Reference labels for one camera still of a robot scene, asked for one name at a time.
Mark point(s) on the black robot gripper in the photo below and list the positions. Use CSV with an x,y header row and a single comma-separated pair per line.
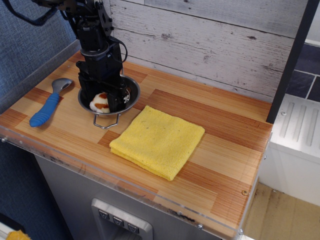
x,y
100,72

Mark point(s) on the plush shrimp toy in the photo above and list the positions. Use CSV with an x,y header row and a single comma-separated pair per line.
x,y
100,102

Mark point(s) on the small steel wok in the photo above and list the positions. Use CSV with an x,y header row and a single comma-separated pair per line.
x,y
133,94

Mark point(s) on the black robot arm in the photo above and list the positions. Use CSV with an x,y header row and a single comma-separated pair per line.
x,y
88,19

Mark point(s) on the folded yellow cloth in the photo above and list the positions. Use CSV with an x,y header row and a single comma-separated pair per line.
x,y
158,142

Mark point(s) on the clear acrylic edge guard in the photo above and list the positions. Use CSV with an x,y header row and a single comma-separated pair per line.
x,y
212,191

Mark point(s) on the silver dispenser button panel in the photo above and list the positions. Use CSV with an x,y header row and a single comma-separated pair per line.
x,y
116,224

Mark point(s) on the yellow object at corner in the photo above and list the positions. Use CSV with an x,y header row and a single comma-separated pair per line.
x,y
17,235

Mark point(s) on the white ribbed cabinet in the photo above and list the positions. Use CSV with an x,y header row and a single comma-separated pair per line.
x,y
291,161

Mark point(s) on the blue handled ice cream scoop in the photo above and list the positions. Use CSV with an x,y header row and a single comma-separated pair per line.
x,y
45,113

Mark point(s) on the dark right upright post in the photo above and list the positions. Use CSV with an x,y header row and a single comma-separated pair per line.
x,y
299,41

